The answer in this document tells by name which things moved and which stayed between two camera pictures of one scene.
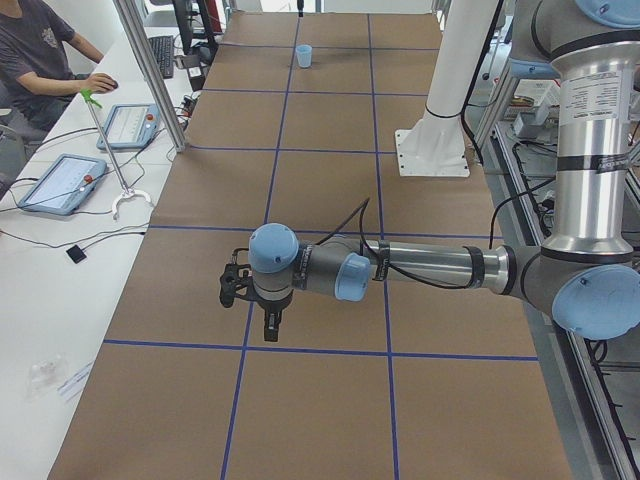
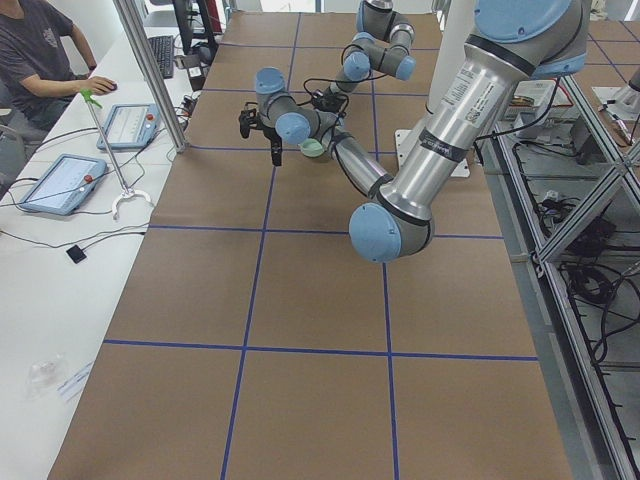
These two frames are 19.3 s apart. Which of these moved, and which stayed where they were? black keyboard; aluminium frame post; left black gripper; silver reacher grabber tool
Moved: left black gripper
Stayed: aluminium frame post; silver reacher grabber tool; black keyboard
